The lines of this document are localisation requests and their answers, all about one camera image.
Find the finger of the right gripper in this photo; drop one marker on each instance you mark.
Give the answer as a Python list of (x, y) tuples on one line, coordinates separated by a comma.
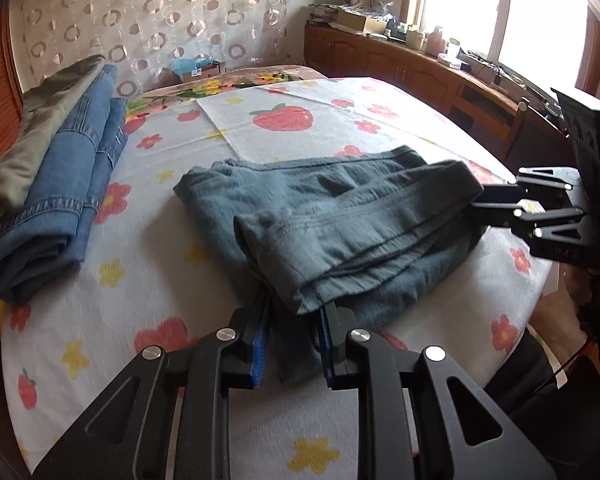
[(549, 186), (515, 214)]

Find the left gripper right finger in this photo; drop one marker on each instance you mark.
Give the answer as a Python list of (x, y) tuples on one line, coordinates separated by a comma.
[(420, 415)]

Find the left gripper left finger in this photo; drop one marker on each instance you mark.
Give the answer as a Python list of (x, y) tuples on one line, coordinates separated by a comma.
[(165, 415)]

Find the teal grey pants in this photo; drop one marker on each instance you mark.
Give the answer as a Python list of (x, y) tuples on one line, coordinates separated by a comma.
[(371, 233)]

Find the person's right hand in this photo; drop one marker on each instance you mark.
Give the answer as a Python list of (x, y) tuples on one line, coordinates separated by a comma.
[(555, 316)]

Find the long wooden cabinet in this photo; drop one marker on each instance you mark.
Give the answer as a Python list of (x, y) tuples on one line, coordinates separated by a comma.
[(511, 129)]

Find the pink bottle on cabinet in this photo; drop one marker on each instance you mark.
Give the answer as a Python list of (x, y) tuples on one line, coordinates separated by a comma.
[(435, 43)]

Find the folded blue jeans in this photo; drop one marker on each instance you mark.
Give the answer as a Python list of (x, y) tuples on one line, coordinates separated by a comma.
[(48, 234)]

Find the cardboard box on cabinet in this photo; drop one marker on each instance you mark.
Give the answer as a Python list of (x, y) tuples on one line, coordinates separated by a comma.
[(360, 22)]

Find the folded olive green garment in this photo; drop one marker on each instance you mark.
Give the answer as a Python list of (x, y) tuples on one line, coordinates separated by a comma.
[(45, 108)]

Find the pink floral blanket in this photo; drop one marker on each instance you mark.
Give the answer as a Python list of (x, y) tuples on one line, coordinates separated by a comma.
[(159, 99)]

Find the box with blue cloth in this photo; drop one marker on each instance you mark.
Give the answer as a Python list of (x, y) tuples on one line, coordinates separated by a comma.
[(192, 69)]

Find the pink circle pattern curtain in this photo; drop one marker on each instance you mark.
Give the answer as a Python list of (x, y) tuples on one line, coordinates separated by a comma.
[(142, 37)]

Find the window with white frame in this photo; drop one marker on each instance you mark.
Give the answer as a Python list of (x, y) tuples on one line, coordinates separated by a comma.
[(547, 42)]

